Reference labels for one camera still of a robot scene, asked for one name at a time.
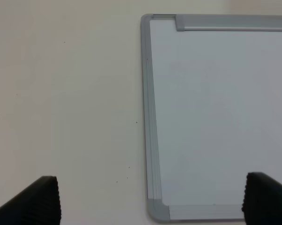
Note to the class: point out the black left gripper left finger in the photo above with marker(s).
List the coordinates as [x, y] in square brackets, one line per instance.
[37, 204]

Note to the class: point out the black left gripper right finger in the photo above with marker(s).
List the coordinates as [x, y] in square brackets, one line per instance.
[262, 204]

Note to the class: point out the white framed whiteboard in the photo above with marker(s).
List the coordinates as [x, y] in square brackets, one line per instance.
[212, 96]

